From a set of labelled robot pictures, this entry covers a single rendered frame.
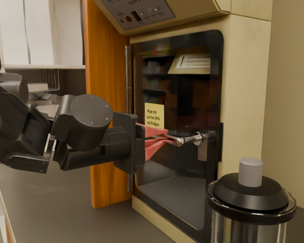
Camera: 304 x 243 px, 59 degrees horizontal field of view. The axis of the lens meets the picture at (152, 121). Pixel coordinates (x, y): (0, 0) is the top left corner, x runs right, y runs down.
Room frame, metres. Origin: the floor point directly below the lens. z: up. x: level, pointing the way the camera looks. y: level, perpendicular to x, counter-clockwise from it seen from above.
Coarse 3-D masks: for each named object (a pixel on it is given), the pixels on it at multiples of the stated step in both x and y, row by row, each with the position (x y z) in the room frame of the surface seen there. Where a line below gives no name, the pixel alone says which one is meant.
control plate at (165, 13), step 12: (108, 0) 0.61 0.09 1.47; (120, 0) 0.58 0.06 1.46; (132, 0) 0.55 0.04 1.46; (144, 0) 0.53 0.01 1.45; (156, 0) 0.51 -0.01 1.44; (120, 12) 0.61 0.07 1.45; (144, 12) 0.55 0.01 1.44; (156, 12) 0.53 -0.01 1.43; (168, 12) 0.51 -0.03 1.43; (120, 24) 0.65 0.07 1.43; (132, 24) 0.62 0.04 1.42; (144, 24) 0.59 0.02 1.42
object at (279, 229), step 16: (208, 192) 0.32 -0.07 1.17; (288, 192) 0.32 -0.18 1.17; (240, 208) 0.28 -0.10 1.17; (288, 208) 0.28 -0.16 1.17; (224, 224) 0.30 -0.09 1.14; (240, 224) 0.28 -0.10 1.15; (256, 224) 0.27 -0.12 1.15; (272, 224) 0.27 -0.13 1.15; (224, 240) 0.30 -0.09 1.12; (240, 240) 0.28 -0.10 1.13; (256, 240) 0.28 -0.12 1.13; (272, 240) 0.28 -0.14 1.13
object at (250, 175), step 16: (240, 160) 0.33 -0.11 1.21; (256, 160) 0.32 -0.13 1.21; (224, 176) 0.34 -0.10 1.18; (240, 176) 0.32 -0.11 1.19; (256, 176) 0.31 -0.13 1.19; (224, 192) 0.31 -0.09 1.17; (240, 192) 0.30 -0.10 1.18; (256, 192) 0.30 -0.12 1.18; (272, 192) 0.30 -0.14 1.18; (256, 208) 0.28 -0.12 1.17; (272, 208) 0.28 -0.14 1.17
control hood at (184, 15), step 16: (96, 0) 0.64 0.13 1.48; (176, 0) 0.47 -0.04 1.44; (192, 0) 0.45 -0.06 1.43; (208, 0) 0.43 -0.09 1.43; (224, 0) 0.43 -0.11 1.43; (112, 16) 0.65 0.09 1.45; (176, 16) 0.50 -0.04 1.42; (192, 16) 0.48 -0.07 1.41; (208, 16) 0.46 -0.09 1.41; (128, 32) 0.66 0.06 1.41; (144, 32) 0.64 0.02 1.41
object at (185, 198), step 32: (192, 32) 0.50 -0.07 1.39; (160, 64) 0.58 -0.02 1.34; (192, 64) 0.50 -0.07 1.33; (160, 96) 0.58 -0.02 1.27; (192, 96) 0.49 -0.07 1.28; (192, 128) 0.49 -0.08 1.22; (160, 160) 0.58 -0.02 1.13; (192, 160) 0.49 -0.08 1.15; (160, 192) 0.58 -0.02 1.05; (192, 192) 0.49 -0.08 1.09; (192, 224) 0.49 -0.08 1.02
